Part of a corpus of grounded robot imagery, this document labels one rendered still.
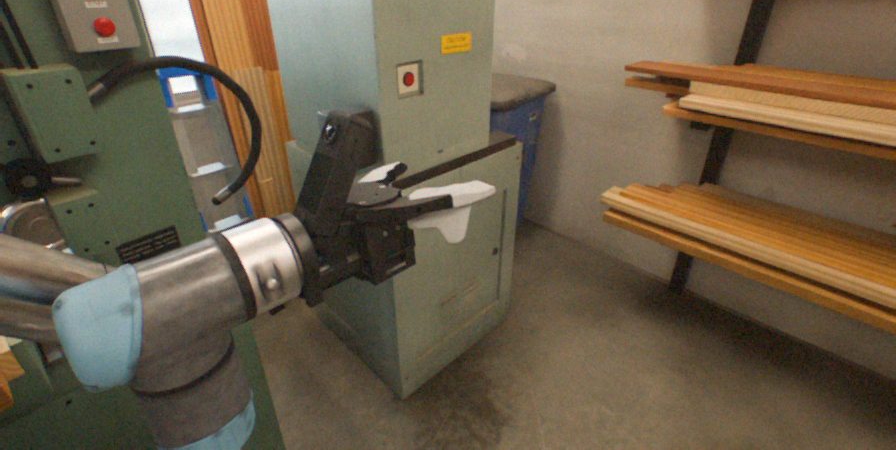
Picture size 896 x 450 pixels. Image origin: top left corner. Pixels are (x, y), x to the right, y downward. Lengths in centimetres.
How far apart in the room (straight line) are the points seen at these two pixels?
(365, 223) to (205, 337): 15
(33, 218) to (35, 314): 63
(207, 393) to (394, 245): 19
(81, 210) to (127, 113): 21
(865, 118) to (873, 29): 51
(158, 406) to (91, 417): 83
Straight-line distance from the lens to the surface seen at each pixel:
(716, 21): 217
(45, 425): 122
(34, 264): 48
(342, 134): 39
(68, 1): 101
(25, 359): 94
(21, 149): 113
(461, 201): 42
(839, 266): 184
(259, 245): 37
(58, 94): 99
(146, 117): 111
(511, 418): 178
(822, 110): 167
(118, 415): 127
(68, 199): 103
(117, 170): 112
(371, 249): 41
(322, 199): 39
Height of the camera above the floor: 144
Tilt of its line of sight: 27 degrees down
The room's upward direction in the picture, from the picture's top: straight up
